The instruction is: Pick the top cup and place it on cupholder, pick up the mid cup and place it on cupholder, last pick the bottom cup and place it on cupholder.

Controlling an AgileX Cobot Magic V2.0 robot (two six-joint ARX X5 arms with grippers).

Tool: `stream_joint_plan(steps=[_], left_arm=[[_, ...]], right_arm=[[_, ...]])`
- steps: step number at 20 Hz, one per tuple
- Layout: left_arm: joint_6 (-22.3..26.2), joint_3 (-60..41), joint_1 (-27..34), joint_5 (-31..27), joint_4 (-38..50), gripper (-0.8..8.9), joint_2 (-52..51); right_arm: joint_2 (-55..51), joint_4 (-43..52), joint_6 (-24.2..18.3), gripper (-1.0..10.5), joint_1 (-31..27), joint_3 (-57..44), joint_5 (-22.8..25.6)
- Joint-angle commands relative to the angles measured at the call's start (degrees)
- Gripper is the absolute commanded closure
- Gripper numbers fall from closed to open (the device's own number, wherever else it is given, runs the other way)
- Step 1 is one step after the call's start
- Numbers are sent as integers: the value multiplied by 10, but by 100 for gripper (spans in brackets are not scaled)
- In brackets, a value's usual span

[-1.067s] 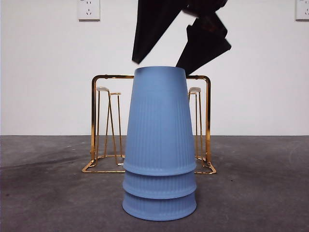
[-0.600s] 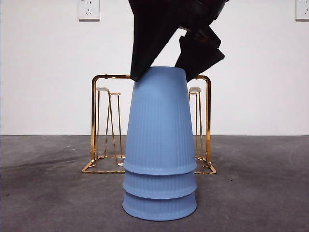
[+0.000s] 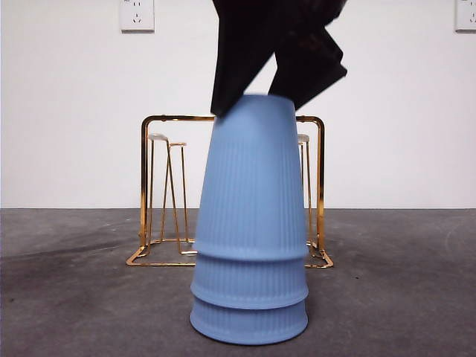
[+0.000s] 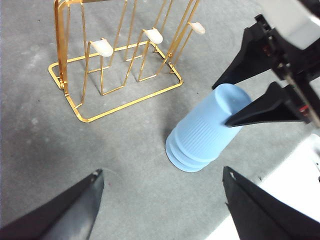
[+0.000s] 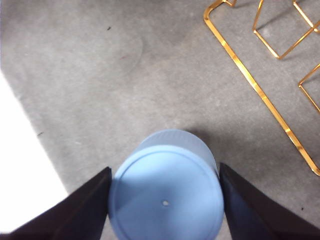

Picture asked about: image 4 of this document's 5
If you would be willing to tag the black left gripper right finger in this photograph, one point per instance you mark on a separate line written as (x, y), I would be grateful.
(262, 215)

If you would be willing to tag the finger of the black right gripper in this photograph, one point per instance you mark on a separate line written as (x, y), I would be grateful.
(272, 107)
(250, 57)

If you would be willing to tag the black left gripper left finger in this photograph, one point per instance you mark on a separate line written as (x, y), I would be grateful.
(62, 212)

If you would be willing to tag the blue ribbed plastic cup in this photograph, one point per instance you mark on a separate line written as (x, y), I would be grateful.
(175, 161)
(175, 147)
(210, 125)

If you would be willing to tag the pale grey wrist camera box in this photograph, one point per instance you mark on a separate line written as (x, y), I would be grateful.
(295, 22)

